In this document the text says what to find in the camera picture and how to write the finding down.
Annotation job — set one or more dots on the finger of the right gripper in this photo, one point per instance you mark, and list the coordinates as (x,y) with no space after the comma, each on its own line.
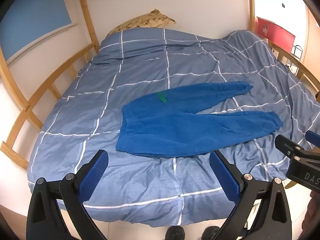
(312,138)
(289,148)

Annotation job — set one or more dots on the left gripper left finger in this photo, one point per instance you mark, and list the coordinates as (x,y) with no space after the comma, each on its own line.
(44,219)

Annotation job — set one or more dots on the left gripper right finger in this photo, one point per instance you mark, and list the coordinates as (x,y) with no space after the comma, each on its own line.
(261,208)

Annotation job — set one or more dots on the blue fleece pants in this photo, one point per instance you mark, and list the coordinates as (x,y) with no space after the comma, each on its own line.
(171,123)

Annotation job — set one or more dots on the blue checked duvet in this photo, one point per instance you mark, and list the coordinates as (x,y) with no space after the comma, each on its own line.
(162,191)

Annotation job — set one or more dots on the black metal rack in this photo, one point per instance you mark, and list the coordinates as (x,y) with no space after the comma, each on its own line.
(296,53)

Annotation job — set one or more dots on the red box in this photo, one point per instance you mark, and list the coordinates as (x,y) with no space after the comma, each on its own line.
(274,33)

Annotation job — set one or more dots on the beige patterned pillow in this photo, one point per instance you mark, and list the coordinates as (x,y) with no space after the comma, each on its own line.
(153,19)

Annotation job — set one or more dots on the blue wall panel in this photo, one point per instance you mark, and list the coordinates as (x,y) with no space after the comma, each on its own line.
(28,20)

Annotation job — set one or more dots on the wooden bed frame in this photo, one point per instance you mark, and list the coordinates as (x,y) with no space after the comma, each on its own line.
(46,64)

